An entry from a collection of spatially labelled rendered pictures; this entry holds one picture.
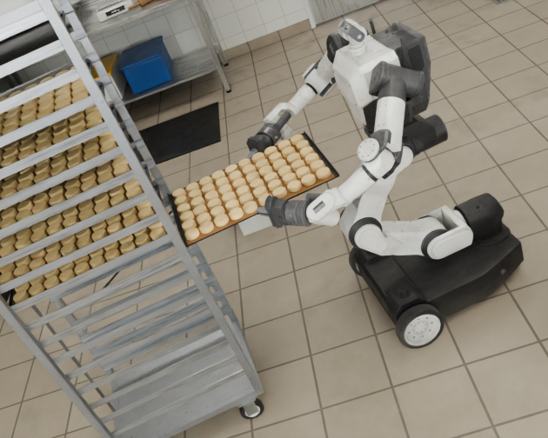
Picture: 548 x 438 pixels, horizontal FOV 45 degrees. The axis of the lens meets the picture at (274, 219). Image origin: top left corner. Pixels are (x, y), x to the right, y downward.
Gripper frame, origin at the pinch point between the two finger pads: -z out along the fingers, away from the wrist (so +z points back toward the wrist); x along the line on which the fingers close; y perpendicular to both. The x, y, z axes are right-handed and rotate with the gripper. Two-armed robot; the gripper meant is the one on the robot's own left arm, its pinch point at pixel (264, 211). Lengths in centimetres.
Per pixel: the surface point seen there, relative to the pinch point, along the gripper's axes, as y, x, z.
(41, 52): 28, 79, -28
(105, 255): 36, 8, -43
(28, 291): 55, 6, -67
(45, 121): 35, 61, -34
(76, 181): 30, 35, -45
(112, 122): 25, 53, -20
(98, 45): -257, -33, -341
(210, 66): -258, -65, -227
